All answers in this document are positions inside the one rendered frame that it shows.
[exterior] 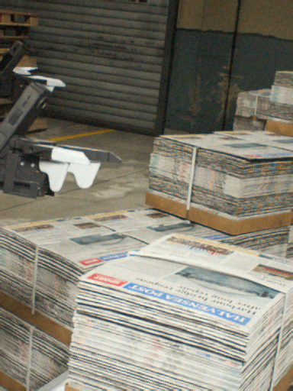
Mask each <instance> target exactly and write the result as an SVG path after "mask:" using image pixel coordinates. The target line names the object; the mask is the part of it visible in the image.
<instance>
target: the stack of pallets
mask: <svg viewBox="0 0 293 391"><path fill-rule="evenodd" d="M14 16H22V17H24V24H23V23H15V22H14ZM38 17H39V15H38V14H31V13H23V12H17V11H5V10H0V43H1V40H7V41H11V42H10V48H11V46H12V45H13V44H14V42H15V41H19V42H20V43H22V44H23V43H24V39H29V30H30V26H35V27H38V24H37V23H38ZM6 27H10V28H15V36H5V28H6ZM10 48H0V60H3V58H4V53H7V52H8V51H9V49H10ZM28 55H29V51H28V52H26V54H25V55H23V57H22V58H21V59H22V60H23V58H28Z"/></svg>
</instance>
